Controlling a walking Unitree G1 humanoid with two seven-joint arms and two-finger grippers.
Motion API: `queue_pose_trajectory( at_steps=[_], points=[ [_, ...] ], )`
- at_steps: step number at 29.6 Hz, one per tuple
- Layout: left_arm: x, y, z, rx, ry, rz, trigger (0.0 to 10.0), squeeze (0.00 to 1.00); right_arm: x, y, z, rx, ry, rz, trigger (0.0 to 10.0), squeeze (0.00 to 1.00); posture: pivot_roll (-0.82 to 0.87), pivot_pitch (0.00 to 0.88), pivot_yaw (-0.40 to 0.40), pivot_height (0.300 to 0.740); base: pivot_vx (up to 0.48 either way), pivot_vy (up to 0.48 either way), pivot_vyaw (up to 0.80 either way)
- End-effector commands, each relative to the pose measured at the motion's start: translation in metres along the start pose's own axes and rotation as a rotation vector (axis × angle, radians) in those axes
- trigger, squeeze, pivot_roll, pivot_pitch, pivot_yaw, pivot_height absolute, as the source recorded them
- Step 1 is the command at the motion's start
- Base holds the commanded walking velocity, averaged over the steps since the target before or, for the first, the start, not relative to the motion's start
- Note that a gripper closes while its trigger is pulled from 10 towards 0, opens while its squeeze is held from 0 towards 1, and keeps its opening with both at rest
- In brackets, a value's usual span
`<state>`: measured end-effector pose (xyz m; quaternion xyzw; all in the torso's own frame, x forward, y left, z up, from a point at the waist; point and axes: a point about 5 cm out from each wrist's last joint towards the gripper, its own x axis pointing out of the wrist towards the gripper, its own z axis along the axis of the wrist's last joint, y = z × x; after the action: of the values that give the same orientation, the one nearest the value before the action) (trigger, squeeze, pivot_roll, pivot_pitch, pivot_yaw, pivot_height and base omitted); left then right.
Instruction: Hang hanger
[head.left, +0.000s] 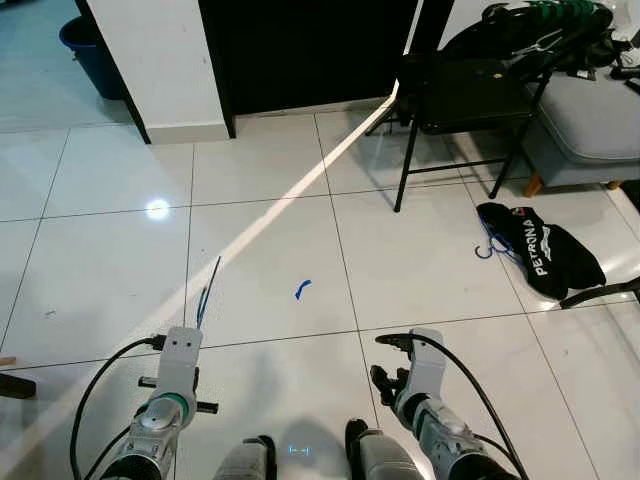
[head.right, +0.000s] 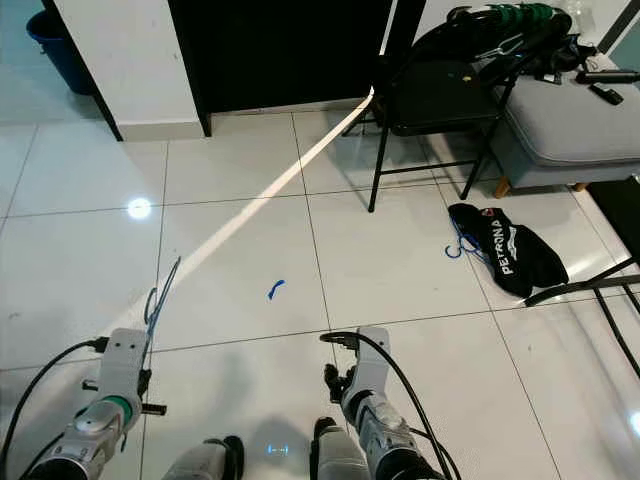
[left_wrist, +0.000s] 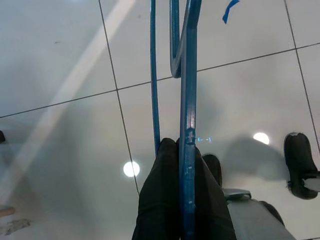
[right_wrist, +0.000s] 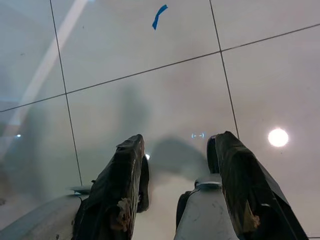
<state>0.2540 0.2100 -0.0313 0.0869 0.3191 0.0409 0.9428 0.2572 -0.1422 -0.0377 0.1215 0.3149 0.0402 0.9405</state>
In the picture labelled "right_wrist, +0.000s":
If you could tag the blue tape strip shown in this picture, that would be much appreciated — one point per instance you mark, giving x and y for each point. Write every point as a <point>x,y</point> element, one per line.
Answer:
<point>157,18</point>

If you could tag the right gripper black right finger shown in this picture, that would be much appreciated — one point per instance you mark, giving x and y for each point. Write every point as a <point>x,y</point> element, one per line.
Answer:
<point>245,187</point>

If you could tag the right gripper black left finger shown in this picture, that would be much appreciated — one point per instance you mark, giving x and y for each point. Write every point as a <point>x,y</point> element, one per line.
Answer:
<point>115,190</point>

